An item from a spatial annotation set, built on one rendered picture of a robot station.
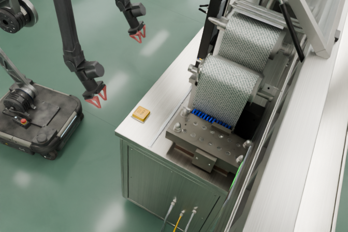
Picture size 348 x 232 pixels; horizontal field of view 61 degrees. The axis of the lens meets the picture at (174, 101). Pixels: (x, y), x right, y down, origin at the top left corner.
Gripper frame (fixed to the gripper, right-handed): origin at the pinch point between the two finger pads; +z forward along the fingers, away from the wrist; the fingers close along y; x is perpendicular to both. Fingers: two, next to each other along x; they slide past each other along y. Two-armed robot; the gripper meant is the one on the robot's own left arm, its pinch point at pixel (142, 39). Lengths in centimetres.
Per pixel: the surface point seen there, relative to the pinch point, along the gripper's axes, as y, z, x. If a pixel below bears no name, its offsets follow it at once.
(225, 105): -39, 20, -55
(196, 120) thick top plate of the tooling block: -44, 25, -40
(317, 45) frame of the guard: -56, -19, -95
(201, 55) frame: -2.0, 15.5, -34.0
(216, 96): -38, 14, -52
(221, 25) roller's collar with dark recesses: -8, -4, -53
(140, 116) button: -44.8, 19.6, -9.6
